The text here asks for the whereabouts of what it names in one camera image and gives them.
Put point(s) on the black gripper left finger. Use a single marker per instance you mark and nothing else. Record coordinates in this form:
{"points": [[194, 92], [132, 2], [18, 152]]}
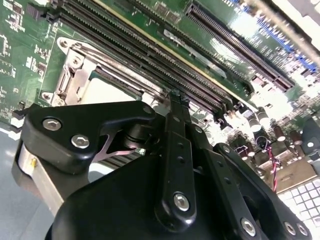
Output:
{"points": [[62, 140]]}

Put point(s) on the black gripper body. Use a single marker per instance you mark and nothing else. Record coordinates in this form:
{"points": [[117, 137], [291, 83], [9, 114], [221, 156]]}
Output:
{"points": [[112, 212]]}

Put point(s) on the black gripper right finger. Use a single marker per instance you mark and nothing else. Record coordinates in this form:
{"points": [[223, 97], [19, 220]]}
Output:
{"points": [[225, 180]]}

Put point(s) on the silver CPU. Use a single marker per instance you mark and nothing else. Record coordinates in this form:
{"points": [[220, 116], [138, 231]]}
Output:
{"points": [[105, 92]]}

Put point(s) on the metal socket cover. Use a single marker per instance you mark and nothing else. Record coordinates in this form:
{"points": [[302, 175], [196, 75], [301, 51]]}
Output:
{"points": [[82, 72]]}

